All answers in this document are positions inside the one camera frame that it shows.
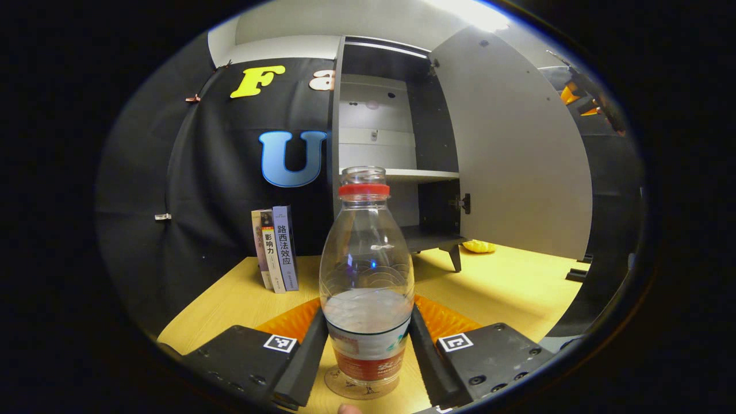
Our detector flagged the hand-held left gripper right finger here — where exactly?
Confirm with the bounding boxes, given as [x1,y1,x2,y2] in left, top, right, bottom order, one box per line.
[407,294,557,410]

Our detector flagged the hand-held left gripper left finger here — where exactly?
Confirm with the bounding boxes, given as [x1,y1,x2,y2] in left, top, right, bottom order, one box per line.
[158,296,329,410]

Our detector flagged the beige cabinet door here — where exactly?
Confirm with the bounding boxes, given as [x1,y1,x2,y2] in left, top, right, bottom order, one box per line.
[430,26,594,260]

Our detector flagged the clear plastic bottle red label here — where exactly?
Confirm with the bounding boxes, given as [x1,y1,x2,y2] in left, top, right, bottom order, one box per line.
[319,166,416,397]

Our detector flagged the dark grey cabinet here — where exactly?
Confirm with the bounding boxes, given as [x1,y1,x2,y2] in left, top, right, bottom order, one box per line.
[327,36,469,274]

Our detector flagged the purple book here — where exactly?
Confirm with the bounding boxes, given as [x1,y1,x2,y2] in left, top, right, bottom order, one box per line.
[272,205,300,292]

